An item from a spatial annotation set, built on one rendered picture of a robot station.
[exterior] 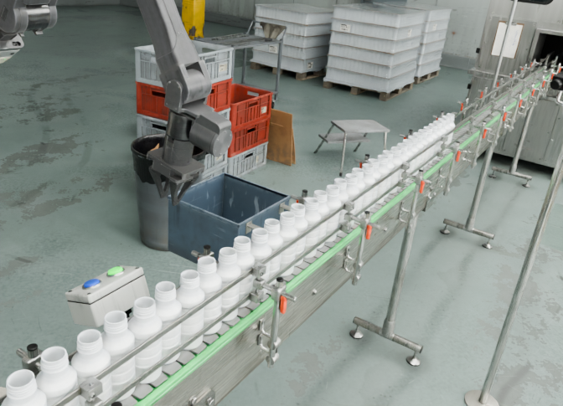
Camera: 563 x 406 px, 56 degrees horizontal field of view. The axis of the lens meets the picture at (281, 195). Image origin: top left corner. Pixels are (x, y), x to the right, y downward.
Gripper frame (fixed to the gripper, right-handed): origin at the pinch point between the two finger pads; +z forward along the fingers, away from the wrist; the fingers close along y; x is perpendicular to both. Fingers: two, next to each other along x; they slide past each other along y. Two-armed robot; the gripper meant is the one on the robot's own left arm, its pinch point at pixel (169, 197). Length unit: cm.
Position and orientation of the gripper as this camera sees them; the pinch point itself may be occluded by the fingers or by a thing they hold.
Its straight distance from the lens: 112.0
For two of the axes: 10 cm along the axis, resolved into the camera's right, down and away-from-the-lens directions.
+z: -2.5, 8.4, 4.8
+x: -5.4, 2.9, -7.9
